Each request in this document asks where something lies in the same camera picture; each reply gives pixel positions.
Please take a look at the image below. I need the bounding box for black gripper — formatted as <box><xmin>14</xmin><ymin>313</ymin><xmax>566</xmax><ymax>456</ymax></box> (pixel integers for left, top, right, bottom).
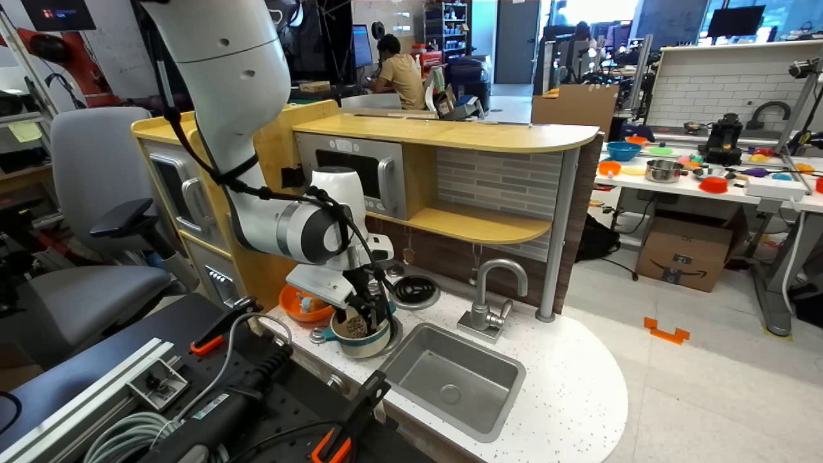
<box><xmin>346</xmin><ymin>265</ymin><xmax>389</xmax><ymax>335</ymax></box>

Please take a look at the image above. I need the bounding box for small brown toy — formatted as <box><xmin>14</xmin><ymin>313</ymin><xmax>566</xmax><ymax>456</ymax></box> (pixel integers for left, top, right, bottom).
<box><xmin>337</xmin><ymin>315</ymin><xmax>369</xmax><ymax>337</ymax></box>

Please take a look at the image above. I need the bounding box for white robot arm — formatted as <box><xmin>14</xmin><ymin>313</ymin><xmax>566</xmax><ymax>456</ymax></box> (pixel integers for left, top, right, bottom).
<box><xmin>142</xmin><ymin>0</ymin><xmax>395</xmax><ymax>335</ymax></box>

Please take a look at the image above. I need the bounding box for wooden toy kitchen unit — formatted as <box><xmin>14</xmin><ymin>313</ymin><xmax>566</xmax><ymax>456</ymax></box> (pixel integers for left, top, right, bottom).
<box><xmin>130</xmin><ymin>96</ymin><xmax>631</xmax><ymax>463</ymax></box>

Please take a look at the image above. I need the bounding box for silver toy faucet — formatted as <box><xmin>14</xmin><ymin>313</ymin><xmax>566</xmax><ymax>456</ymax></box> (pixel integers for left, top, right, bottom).
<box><xmin>459</xmin><ymin>256</ymin><xmax>528</xmax><ymax>341</ymax></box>

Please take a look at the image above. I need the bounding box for grey toy sink basin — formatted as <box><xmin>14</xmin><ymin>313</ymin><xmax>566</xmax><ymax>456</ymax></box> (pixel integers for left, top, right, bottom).
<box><xmin>382</xmin><ymin>323</ymin><xmax>526</xmax><ymax>443</ymax></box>

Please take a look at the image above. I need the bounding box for black orange clamp near sink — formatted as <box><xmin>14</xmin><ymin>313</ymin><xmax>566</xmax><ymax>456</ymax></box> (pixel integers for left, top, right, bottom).
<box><xmin>308</xmin><ymin>373</ymin><xmax>389</xmax><ymax>463</ymax></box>

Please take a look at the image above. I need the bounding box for toy microwave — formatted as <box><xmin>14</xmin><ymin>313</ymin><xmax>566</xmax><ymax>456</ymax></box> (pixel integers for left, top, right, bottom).
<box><xmin>297</xmin><ymin>133</ymin><xmax>406</xmax><ymax>219</ymax></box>

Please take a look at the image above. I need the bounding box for toy oven door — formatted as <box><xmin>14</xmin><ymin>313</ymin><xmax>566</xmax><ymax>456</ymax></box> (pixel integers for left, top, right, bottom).
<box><xmin>146</xmin><ymin>141</ymin><xmax>217</xmax><ymax>240</ymax></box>

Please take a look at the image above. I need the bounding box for right black stove burner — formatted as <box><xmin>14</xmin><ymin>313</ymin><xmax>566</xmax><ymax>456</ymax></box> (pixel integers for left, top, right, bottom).
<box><xmin>391</xmin><ymin>274</ymin><xmax>441</xmax><ymax>312</ymax></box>

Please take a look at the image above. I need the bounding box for orange bowl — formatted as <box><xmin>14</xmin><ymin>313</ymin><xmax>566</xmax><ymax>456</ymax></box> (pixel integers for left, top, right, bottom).
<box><xmin>279</xmin><ymin>285</ymin><xmax>335</xmax><ymax>330</ymax></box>

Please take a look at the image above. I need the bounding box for seated person in tan shirt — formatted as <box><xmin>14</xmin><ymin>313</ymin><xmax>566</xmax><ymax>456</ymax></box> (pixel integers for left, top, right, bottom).
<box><xmin>370</xmin><ymin>34</ymin><xmax>424</xmax><ymax>111</ymax></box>

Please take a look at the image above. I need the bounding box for grey office chair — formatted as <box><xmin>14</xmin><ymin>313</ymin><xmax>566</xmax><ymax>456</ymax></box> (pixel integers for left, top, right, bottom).
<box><xmin>2</xmin><ymin>105</ymin><xmax>175</xmax><ymax>353</ymax></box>

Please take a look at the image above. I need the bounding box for cardboard box on floor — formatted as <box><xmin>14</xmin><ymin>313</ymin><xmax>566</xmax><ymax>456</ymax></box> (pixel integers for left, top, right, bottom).
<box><xmin>636</xmin><ymin>215</ymin><xmax>734</xmax><ymax>292</ymax></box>

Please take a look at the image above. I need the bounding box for white table with toys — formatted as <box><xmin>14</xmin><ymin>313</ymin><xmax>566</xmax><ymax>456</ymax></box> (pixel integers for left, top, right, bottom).
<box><xmin>595</xmin><ymin>137</ymin><xmax>823</xmax><ymax>340</ymax></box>

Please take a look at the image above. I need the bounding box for white pot with teal handles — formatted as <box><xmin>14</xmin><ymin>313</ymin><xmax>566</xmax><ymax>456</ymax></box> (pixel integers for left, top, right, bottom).
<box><xmin>330</xmin><ymin>308</ymin><xmax>404</xmax><ymax>360</ymax></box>

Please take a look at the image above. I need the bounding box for black clamp with orange handle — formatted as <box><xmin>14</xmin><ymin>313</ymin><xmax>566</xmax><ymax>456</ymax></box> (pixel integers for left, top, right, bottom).
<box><xmin>189</xmin><ymin>297</ymin><xmax>260</xmax><ymax>357</ymax></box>

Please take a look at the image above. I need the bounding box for black cable bundle tube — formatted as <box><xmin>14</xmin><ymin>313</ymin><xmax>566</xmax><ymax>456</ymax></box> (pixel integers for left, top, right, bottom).
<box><xmin>139</xmin><ymin>348</ymin><xmax>290</xmax><ymax>463</ymax></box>

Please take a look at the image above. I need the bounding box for orange bracket on floor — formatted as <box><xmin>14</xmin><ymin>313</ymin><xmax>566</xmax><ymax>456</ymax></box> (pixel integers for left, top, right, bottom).
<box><xmin>643</xmin><ymin>315</ymin><xmax>689</xmax><ymax>344</ymax></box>

